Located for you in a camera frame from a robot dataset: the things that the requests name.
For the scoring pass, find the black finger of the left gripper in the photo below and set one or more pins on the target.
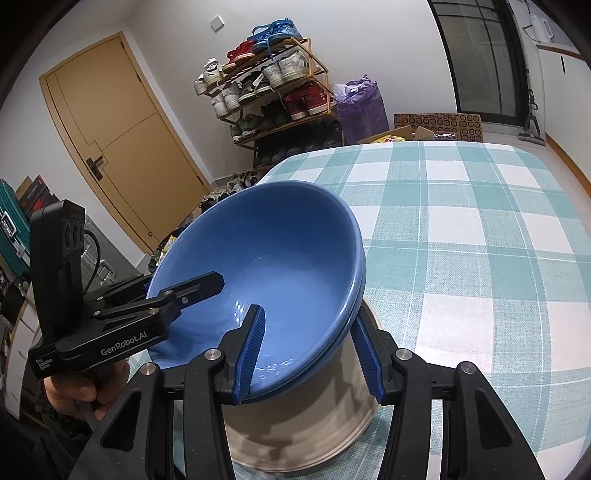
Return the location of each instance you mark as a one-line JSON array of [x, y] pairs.
[[171, 301]]

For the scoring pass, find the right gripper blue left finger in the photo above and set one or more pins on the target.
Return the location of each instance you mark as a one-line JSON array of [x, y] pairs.
[[247, 346]]

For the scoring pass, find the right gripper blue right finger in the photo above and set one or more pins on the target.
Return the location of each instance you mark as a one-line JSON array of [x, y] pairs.
[[375, 359]]

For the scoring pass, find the light blue bowl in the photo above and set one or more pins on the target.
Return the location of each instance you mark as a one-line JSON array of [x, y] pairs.
[[309, 310]]

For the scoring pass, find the cream plate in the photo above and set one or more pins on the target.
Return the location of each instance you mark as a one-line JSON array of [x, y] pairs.
[[308, 425]]

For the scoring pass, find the dark blue bowl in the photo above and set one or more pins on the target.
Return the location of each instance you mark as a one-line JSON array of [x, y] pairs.
[[293, 248]]

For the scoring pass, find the white kitchen base cabinets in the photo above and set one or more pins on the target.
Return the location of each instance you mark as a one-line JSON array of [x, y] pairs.
[[566, 79]]

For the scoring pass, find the person's left hand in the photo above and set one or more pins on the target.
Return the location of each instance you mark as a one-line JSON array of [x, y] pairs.
[[68, 394]]

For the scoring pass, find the trash bin with wrappers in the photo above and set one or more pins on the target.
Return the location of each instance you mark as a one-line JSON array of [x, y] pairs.
[[161, 252]]

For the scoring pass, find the stacked shoe boxes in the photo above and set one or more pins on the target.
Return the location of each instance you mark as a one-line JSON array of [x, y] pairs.
[[16, 213]]

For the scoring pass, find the teal plaid tablecloth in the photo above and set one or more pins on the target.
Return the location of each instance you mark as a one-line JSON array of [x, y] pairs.
[[474, 252]]

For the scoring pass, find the wooden door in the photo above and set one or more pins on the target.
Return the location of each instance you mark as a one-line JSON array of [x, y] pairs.
[[122, 142]]

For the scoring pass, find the wooden shoe rack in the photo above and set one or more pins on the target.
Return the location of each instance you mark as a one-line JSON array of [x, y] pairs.
[[273, 93]]

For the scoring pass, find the cardboard box with snacks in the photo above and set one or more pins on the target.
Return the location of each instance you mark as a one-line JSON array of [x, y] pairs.
[[402, 134]]

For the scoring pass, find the patterned brown doormat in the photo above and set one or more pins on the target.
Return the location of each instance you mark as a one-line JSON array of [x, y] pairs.
[[466, 127]]

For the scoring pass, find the purple plastic bag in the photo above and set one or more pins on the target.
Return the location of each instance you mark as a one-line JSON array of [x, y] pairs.
[[360, 109]]

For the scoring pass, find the upright vacuum cleaner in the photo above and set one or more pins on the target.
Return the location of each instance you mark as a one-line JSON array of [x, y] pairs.
[[531, 130]]

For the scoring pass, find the black framed glass door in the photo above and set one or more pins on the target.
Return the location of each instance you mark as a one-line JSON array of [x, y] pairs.
[[486, 58]]

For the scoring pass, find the white electric kettle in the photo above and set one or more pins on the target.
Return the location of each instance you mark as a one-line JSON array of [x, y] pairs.
[[542, 28]]

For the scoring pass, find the white wall switch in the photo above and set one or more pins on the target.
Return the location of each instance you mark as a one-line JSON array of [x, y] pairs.
[[216, 23]]

